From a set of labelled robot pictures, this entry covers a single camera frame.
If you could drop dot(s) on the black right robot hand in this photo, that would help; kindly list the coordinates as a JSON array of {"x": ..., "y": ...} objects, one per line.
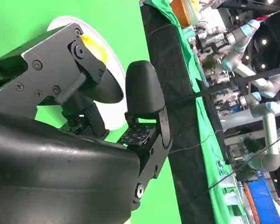
[{"x": 49, "y": 168}]

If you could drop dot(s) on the orange and white bread roll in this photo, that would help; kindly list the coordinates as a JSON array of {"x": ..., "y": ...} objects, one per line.
[{"x": 95, "y": 46}]

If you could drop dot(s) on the lilac plate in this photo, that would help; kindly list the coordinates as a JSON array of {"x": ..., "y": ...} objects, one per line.
[{"x": 113, "y": 70}]

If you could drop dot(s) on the green table cloth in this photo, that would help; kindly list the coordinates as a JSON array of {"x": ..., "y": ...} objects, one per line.
[{"x": 25, "y": 21}]

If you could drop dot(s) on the black backdrop curtain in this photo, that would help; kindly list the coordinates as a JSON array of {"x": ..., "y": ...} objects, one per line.
[{"x": 175, "y": 70}]

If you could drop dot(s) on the green background cloth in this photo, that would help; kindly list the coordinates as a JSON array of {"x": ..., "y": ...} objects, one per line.
[{"x": 207, "y": 144}]

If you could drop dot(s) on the orange box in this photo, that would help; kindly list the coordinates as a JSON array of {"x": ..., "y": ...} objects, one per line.
[{"x": 179, "y": 11}]

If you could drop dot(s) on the blue panel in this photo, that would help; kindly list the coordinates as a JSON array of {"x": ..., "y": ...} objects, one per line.
[{"x": 263, "y": 203}]

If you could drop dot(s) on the black diagonal bar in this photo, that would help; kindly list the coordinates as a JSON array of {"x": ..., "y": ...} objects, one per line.
[{"x": 247, "y": 78}]

